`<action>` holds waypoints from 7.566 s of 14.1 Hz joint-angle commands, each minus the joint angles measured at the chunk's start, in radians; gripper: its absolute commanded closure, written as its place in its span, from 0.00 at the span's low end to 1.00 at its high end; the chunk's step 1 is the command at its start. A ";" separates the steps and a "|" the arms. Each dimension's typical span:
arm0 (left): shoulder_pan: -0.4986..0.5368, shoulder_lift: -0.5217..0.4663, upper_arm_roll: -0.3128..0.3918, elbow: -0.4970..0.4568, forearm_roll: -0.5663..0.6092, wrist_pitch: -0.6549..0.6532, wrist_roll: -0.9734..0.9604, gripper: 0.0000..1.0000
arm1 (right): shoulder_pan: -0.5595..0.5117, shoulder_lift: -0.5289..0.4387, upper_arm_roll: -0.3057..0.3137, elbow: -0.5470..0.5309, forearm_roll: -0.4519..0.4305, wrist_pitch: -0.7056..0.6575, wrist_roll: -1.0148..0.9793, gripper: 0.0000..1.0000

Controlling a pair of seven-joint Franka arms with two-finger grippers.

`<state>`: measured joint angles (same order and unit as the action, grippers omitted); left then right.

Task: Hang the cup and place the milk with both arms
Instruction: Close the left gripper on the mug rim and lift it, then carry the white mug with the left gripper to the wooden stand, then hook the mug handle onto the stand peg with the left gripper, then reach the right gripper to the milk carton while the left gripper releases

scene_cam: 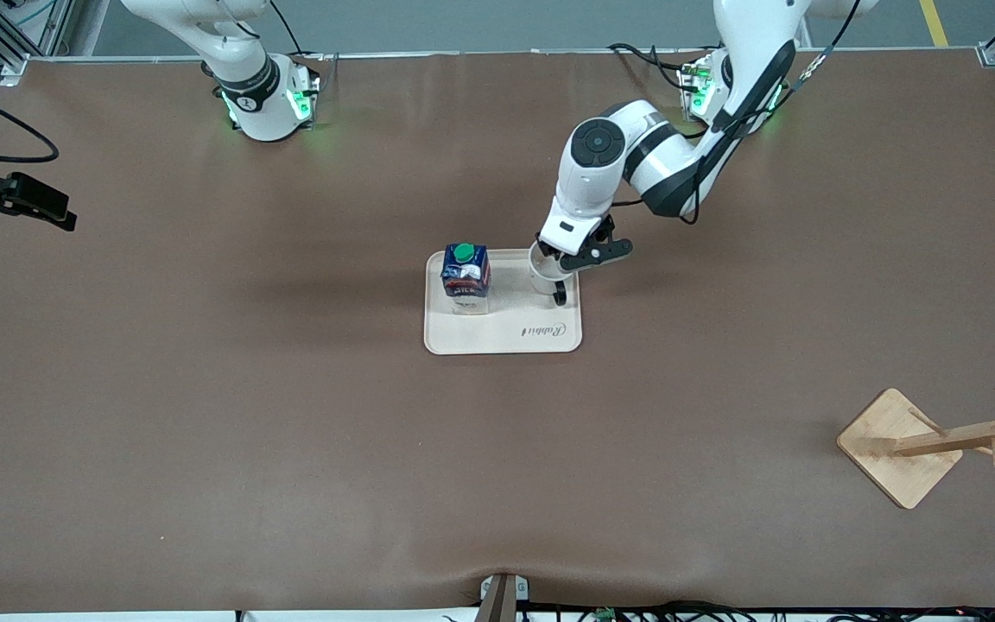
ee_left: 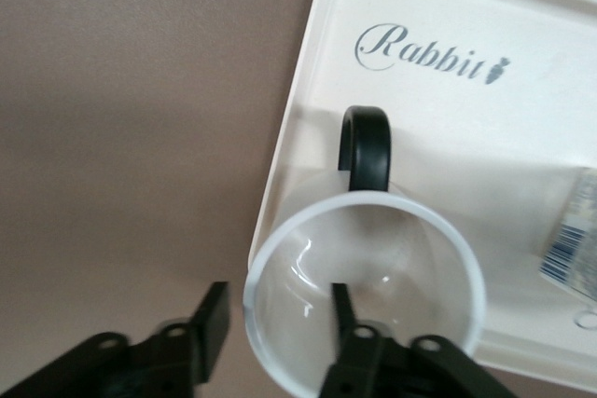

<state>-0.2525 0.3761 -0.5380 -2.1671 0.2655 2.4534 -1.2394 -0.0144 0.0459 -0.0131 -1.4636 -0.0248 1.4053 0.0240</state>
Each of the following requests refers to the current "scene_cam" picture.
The blue milk carton green cap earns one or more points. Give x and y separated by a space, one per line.
465 281

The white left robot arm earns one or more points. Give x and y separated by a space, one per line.
757 60

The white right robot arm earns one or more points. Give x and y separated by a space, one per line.
256 95

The cream plastic tray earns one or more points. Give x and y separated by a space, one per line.
506 333

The wooden mug tree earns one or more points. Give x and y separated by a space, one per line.
895 449

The small green circuit board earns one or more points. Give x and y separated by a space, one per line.
605 614

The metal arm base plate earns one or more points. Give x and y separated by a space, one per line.
694 95

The camera mount pole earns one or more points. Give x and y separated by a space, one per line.
497 605

